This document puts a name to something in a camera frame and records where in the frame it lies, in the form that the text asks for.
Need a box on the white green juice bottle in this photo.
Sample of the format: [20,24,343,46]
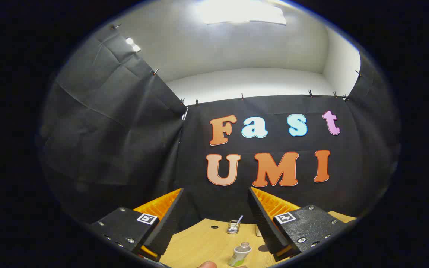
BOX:
[228,242,252,267]

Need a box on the small ceiling light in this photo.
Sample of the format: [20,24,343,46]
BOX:
[125,36,142,52]

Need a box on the wooden table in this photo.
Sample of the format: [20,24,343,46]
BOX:
[159,211,357,268]

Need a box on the large ceiling light panel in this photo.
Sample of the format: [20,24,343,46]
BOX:
[196,0,287,26]

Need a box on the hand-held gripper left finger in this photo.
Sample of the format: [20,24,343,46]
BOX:
[88,188,184,263]

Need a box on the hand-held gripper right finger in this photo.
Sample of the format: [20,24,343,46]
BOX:
[248,187,356,261]

